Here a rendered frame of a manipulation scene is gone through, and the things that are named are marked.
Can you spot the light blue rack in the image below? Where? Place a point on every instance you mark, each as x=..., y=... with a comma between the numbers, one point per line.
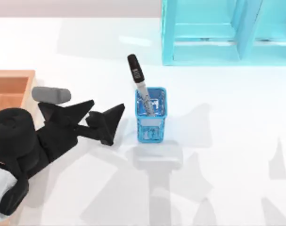
x=204, y=30

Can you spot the shallow salmon-coloured box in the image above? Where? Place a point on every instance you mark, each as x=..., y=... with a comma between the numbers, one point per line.
x=8, y=84

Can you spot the blue mesh pen holder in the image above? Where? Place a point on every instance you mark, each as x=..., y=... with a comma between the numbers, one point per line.
x=151, y=128

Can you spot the black marker pen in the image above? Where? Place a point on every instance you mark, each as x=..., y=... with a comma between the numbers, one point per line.
x=136, y=70

